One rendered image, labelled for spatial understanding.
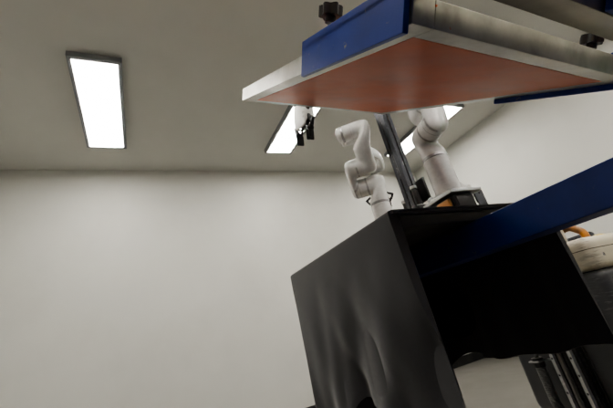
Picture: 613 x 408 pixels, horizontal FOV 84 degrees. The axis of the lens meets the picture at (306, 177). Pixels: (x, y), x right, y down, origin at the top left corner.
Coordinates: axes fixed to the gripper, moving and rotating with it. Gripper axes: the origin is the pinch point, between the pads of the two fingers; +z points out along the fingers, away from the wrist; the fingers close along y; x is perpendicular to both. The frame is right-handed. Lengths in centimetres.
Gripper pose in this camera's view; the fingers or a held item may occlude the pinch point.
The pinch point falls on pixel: (305, 140)
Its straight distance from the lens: 137.9
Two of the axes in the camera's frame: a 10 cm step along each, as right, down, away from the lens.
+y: -4.3, 1.8, 8.8
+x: -9.0, 0.0, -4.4
